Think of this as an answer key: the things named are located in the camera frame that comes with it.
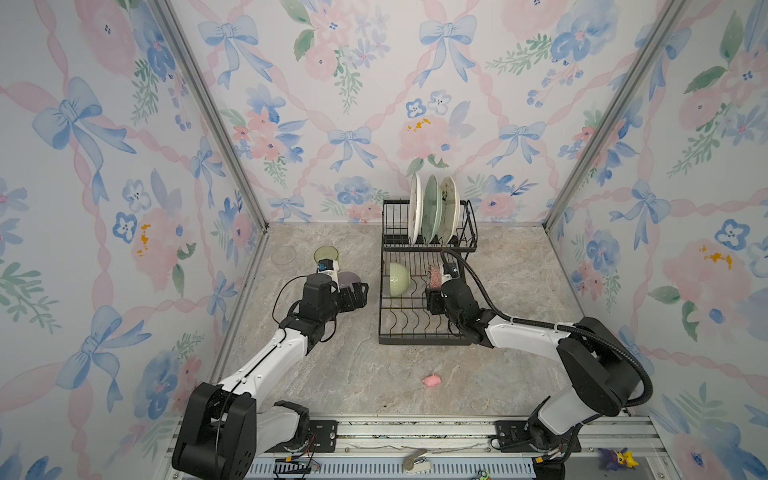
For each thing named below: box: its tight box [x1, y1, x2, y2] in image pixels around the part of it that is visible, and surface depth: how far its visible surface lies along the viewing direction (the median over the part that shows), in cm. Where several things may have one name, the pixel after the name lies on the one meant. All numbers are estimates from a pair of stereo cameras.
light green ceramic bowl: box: [389, 262, 410, 297], surface depth 94 cm
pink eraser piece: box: [422, 374, 442, 388], surface depth 83 cm
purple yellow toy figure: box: [598, 447, 639, 471], surface depth 71 cm
